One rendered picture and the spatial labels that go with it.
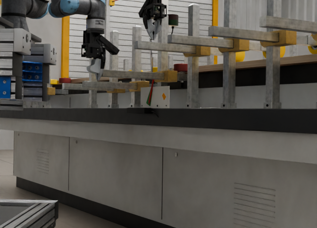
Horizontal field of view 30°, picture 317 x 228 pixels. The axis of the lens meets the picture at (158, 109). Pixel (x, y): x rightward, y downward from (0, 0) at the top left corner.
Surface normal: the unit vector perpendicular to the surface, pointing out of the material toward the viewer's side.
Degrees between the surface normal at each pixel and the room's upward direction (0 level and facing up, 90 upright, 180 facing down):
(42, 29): 90
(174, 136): 90
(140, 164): 90
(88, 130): 90
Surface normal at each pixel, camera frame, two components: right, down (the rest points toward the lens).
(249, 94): -0.86, -0.02
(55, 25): 0.47, 0.00
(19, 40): -0.04, 0.00
